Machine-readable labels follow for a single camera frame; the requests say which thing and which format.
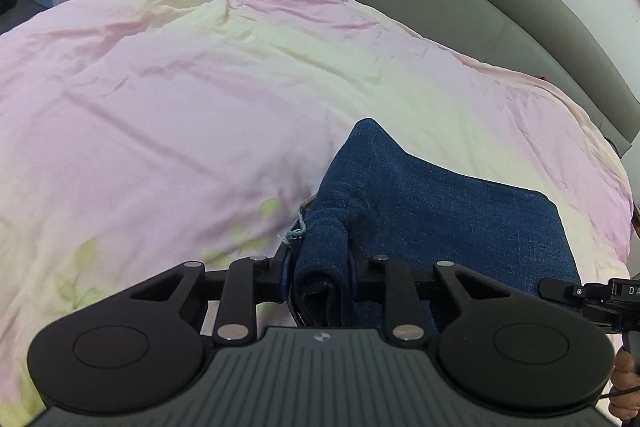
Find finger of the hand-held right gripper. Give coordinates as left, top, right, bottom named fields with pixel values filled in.
left=538, top=278, right=609, bottom=309

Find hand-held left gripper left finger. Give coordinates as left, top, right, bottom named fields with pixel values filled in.
left=129, top=247, right=296, bottom=344

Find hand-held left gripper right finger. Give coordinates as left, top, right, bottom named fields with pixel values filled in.
left=347, top=253, right=512, bottom=344

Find blue denim pants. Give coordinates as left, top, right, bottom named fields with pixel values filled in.
left=290, top=118, right=583, bottom=333

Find person's right hand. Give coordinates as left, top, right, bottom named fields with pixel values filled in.
left=612, top=349, right=640, bottom=424

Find pink floral blanket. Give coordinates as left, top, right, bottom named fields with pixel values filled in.
left=0, top=0, right=635, bottom=423

